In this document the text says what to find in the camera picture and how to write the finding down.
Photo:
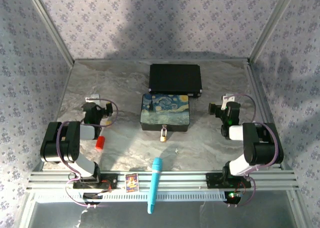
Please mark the black case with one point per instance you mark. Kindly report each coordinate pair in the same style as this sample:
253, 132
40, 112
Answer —
175, 78

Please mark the starry night painted box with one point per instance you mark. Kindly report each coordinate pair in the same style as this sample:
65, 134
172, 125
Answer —
165, 110

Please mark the small silver key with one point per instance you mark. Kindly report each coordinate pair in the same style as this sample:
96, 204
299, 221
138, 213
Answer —
176, 151

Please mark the brass padlock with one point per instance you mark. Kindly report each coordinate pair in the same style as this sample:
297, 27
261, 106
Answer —
163, 137

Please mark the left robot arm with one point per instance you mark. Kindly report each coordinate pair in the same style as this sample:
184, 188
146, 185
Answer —
57, 148

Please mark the small yellow black stick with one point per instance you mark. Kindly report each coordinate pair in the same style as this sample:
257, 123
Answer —
109, 123

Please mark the red plastic cylinder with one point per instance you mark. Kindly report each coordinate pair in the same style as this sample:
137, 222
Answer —
100, 142

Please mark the small picture card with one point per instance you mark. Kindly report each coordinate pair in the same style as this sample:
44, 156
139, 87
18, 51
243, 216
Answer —
131, 183

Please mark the cyan marker pen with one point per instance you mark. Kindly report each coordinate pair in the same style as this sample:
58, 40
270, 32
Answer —
155, 180

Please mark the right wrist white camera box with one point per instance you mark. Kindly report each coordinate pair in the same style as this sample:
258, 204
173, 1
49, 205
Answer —
228, 100

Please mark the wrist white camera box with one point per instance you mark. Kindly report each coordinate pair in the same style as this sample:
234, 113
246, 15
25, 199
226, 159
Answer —
93, 98
228, 100

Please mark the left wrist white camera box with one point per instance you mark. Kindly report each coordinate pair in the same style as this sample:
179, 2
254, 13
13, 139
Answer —
93, 98

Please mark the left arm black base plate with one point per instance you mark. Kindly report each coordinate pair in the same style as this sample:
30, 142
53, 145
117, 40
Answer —
112, 181

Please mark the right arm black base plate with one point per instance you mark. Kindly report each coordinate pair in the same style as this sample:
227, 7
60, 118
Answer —
212, 180

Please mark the aluminium rail frame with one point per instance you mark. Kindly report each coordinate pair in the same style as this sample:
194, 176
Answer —
180, 180

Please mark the left aluminium corner post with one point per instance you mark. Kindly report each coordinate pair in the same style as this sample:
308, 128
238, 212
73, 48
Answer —
53, 31

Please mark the aluminium corner post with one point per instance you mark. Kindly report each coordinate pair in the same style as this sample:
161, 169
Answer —
271, 26
53, 31

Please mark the right aluminium corner post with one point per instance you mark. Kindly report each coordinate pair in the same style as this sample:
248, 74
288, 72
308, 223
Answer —
271, 26

